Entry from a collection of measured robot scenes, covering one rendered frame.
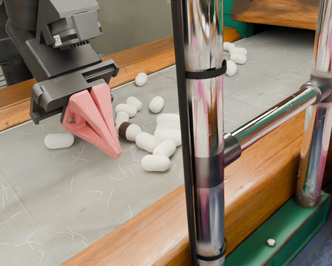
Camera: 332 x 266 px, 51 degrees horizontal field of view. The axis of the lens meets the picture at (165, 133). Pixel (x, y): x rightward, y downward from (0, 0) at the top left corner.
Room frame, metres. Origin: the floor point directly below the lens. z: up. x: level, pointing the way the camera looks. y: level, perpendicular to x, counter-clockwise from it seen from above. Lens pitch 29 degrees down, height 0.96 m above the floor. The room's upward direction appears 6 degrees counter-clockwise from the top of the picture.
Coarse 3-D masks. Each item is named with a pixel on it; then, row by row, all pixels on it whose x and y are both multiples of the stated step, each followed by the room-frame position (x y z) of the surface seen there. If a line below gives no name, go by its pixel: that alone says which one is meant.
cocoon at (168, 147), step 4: (164, 140) 0.34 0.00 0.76; (168, 140) 0.34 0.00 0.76; (160, 144) 0.34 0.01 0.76; (164, 144) 0.33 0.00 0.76; (168, 144) 0.33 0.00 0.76; (172, 144) 0.34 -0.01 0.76; (156, 148) 0.33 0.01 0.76; (160, 148) 0.33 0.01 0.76; (164, 148) 0.33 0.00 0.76; (168, 148) 0.33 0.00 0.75; (172, 148) 0.33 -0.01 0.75; (156, 152) 0.32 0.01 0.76; (160, 152) 0.32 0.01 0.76; (164, 152) 0.32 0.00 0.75; (168, 152) 0.33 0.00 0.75; (172, 152) 0.33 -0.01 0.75; (168, 156) 0.33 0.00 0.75
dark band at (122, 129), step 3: (123, 123) 0.39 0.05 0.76; (126, 123) 0.39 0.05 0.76; (129, 123) 0.39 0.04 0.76; (120, 126) 0.38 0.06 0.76; (123, 126) 0.38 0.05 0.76; (126, 126) 0.38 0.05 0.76; (120, 129) 0.38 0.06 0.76; (123, 129) 0.38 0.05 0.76; (126, 129) 0.38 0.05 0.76; (120, 132) 0.38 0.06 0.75; (123, 132) 0.38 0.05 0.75; (120, 135) 0.38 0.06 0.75; (123, 135) 0.38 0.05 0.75; (123, 138) 0.38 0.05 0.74; (126, 138) 0.38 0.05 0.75
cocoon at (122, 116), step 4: (120, 112) 0.43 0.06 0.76; (124, 112) 0.43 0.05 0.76; (116, 116) 0.43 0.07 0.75; (120, 116) 0.42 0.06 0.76; (124, 116) 0.42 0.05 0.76; (128, 116) 0.43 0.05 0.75; (116, 120) 0.41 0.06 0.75; (120, 120) 0.41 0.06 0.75; (124, 120) 0.41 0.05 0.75; (116, 124) 0.41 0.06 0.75
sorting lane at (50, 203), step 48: (288, 48) 0.70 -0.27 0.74; (144, 96) 0.52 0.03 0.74; (240, 96) 0.48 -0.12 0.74; (288, 96) 0.47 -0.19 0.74; (0, 144) 0.41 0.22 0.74; (0, 192) 0.30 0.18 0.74; (48, 192) 0.29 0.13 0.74; (96, 192) 0.28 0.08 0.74; (144, 192) 0.27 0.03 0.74; (0, 240) 0.23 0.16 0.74; (48, 240) 0.22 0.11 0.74; (96, 240) 0.22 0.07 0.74
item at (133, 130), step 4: (120, 124) 0.39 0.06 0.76; (132, 124) 0.38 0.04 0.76; (116, 128) 0.39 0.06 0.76; (128, 128) 0.38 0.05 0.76; (132, 128) 0.38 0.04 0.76; (136, 128) 0.38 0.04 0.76; (128, 132) 0.37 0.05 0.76; (132, 132) 0.37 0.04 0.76; (136, 132) 0.37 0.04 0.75; (128, 136) 0.37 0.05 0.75; (132, 136) 0.37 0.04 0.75; (132, 140) 0.37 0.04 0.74
